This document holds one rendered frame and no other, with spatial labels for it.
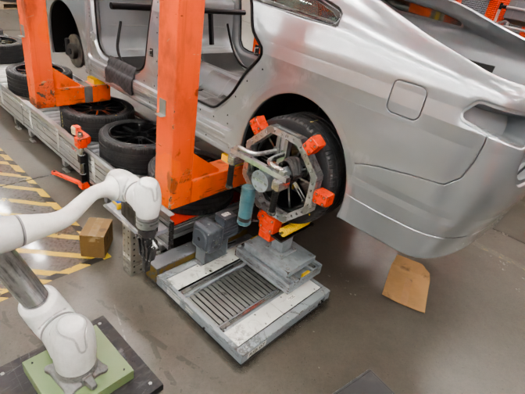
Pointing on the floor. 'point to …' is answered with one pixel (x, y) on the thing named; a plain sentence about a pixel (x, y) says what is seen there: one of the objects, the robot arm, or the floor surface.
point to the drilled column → (130, 252)
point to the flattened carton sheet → (408, 283)
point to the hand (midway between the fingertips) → (146, 264)
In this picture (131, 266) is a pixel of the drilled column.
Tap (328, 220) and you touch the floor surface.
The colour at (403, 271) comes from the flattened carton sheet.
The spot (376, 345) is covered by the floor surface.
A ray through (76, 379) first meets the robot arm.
